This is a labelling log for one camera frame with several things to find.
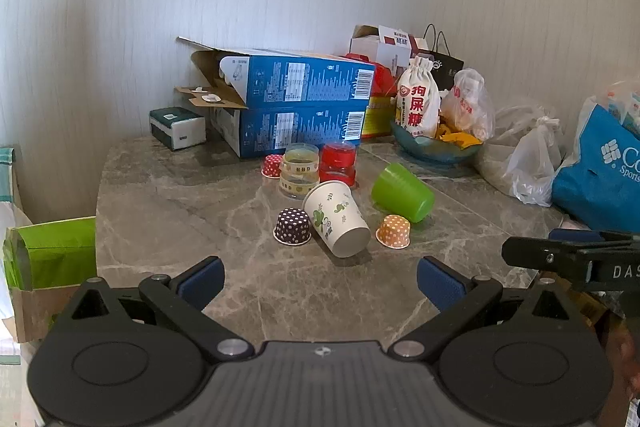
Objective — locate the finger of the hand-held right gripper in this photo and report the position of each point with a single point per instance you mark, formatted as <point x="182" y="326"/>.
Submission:
<point x="540" y="254"/>
<point x="575" y="235"/>

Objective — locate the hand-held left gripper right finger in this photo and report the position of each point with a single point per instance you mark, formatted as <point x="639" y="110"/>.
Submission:
<point x="442" y="283"/>

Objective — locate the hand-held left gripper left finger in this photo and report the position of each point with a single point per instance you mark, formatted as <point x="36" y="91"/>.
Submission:
<point x="202" y="283"/>

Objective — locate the white paper cup green print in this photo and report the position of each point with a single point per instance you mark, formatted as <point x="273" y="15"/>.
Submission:
<point x="332" y="217"/>

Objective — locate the green plastic cup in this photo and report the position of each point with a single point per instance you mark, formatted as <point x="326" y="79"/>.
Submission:
<point x="400" y="194"/>

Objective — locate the blue shopping bag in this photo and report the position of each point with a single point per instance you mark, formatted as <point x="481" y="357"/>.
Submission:
<point x="595" y="177"/>

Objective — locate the orange dotted cupcake liner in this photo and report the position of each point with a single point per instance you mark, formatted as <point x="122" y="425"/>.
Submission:
<point x="393" y="231"/>

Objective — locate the white plastic bag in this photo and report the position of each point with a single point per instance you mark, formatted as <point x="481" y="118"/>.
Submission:
<point x="525" y="157"/>

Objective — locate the purple dotted cupcake liner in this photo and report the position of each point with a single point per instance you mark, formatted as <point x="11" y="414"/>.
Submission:
<point x="291" y="226"/>

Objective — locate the blue glass bowl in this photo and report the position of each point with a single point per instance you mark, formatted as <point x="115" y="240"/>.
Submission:
<point x="430" y="151"/>

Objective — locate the clear plastic jar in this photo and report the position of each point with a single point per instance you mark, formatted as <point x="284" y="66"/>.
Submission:
<point x="301" y="158"/>
<point x="295" y="187"/>

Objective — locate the red dotted cupcake liner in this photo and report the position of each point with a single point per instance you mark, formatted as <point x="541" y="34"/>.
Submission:
<point x="271" y="166"/>

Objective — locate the clear wrapped packets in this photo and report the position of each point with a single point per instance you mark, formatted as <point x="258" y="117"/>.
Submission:
<point x="622" y="102"/>

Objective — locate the yellow snack packet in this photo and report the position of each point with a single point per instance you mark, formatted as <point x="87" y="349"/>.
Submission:
<point x="460" y="138"/>

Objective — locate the red plastic jar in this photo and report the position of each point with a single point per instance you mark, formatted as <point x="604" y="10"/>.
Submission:
<point x="340" y="177"/>
<point x="338" y="154"/>

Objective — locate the green tissue pack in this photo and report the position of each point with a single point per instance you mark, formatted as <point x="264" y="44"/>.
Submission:
<point x="175" y="127"/>

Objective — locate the clear plastic snack bag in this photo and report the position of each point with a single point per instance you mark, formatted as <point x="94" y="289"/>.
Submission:
<point x="470" y="107"/>

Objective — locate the brown cardboard box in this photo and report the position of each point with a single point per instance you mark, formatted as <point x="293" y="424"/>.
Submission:
<point x="35" y="312"/>

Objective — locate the blue cardboard box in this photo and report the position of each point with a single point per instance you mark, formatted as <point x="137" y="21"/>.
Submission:
<point x="300" y="79"/>
<point x="290" y="129"/>

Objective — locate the black paper bag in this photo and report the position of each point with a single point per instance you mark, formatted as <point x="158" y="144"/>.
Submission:
<point x="445" y="59"/>

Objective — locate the green checked bag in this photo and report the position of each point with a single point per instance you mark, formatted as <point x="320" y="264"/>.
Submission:
<point x="5" y="177"/>

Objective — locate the white carton box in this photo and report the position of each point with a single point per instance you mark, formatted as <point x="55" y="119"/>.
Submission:
<point x="380" y="44"/>

